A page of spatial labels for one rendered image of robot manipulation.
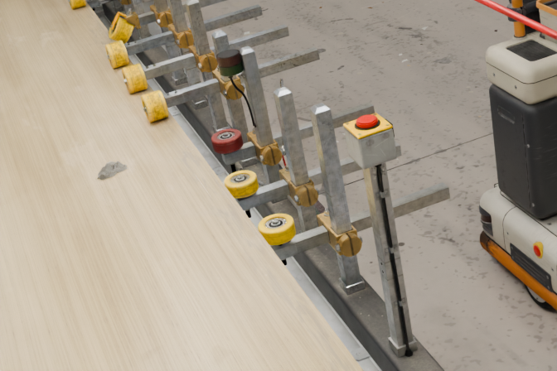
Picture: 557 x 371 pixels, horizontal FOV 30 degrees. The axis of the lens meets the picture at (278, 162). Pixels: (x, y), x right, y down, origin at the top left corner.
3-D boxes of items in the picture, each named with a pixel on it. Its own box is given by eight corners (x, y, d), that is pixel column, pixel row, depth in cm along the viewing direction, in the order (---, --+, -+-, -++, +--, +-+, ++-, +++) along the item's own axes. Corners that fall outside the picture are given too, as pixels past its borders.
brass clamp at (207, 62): (208, 55, 321) (205, 40, 319) (221, 69, 309) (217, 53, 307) (189, 61, 320) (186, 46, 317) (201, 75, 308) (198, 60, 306)
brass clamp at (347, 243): (341, 225, 240) (338, 206, 238) (365, 252, 229) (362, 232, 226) (317, 233, 239) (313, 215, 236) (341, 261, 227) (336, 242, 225)
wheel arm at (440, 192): (444, 195, 243) (442, 180, 241) (451, 201, 240) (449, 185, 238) (272, 257, 233) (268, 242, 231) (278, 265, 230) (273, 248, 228)
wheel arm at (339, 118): (370, 113, 286) (368, 99, 285) (375, 118, 284) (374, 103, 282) (223, 163, 276) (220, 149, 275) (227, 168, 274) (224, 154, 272)
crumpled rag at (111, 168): (114, 161, 272) (113, 153, 270) (131, 166, 267) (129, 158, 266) (89, 176, 266) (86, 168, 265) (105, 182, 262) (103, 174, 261)
